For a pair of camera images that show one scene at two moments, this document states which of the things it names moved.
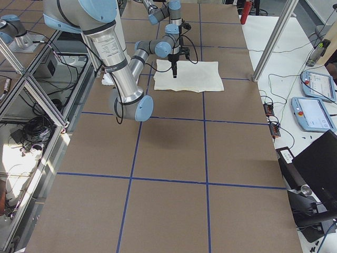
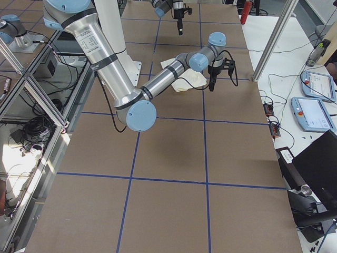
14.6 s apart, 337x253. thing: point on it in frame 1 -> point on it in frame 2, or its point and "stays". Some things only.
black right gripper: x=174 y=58 -> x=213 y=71
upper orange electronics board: x=268 y=109 stays
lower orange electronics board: x=275 y=130 stays
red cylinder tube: x=247 y=7 stays
